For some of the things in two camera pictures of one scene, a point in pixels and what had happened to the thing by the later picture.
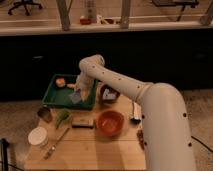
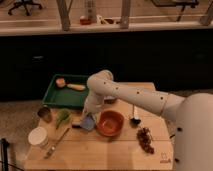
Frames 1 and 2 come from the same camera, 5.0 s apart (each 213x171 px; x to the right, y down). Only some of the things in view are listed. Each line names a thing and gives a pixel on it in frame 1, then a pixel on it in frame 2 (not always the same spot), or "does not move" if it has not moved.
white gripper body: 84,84 to 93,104
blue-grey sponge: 75,97 to 88,122
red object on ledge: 85,21 does not move
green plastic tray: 57,92 does not move
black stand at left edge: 5,144 does not move
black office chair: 26,4 does not move
